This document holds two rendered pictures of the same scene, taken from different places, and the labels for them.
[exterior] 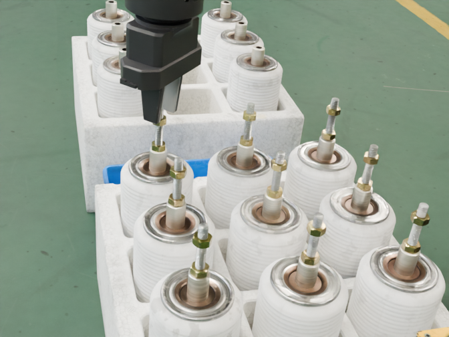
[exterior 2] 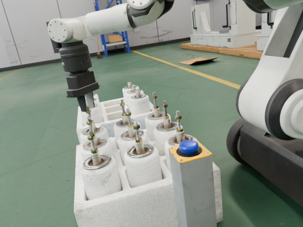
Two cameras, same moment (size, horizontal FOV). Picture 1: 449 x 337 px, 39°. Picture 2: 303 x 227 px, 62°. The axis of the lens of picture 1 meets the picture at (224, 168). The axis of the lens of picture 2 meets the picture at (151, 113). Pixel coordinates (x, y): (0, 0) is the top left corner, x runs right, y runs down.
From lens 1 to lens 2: 0.27 m
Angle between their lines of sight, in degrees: 14
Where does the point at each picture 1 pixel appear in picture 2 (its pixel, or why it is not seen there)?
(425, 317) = not seen: hidden behind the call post
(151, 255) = (85, 156)
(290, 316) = (133, 163)
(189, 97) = (118, 115)
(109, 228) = (78, 156)
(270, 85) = (144, 102)
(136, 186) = (84, 137)
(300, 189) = (150, 129)
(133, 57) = (70, 87)
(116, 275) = (77, 170)
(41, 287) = (65, 192)
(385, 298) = not seen: hidden behind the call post
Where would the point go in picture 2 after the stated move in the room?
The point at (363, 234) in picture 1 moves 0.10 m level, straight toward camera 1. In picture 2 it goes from (168, 134) to (158, 150)
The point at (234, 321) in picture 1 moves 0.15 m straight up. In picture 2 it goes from (110, 168) to (98, 112)
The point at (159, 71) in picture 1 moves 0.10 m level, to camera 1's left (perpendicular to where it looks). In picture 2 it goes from (78, 89) to (48, 93)
